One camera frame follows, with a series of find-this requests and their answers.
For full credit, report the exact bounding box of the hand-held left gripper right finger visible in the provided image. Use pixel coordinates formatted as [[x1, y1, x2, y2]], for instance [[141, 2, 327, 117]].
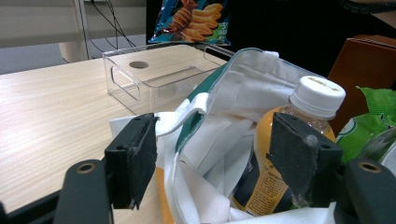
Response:
[[266, 111, 344, 209]]

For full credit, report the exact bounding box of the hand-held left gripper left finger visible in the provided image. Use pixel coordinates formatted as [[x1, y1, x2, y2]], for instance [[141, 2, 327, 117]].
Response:
[[104, 112, 161, 210]]

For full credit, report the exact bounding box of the green snack packet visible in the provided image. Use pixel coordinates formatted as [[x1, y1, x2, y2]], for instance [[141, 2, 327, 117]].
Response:
[[335, 86, 396, 166]]

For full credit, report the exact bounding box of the white tote bag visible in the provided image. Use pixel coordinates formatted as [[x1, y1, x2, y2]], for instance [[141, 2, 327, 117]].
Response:
[[108, 47, 344, 224]]

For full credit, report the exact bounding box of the clear plastic bin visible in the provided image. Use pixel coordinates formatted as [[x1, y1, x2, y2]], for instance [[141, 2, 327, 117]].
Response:
[[102, 41, 234, 115]]

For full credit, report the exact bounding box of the brown box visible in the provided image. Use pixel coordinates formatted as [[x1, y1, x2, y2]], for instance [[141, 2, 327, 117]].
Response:
[[327, 34, 396, 136]]

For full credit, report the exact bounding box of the blue chip bag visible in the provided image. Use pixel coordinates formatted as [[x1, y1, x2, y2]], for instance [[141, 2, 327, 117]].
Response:
[[148, 0, 232, 47]]

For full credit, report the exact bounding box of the orange drink bottle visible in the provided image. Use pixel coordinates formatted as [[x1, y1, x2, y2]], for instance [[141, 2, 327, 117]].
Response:
[[232, 75, 347, 217]]

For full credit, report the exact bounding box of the black curtain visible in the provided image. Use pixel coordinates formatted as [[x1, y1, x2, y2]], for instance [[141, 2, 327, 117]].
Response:
[[145, 0, 396, 78]]

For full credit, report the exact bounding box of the bundle of black cables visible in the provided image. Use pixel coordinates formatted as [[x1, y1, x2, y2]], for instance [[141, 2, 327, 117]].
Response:
[[83, 0, 138, 52]]

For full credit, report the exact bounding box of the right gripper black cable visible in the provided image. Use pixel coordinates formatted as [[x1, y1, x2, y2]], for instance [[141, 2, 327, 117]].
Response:
[[339, 0, 396, 15]]

